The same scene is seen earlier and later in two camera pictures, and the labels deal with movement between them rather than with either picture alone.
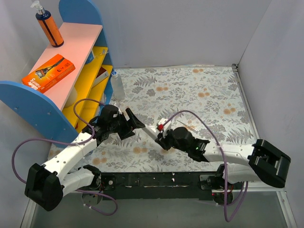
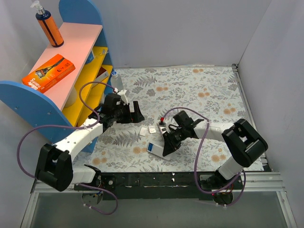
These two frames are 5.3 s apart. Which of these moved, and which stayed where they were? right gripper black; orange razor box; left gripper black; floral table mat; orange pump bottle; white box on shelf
Moved: right gripper black; left gripper black
Stayed: white box on shelf; orange razor box; floral table mat; orange pump bottle
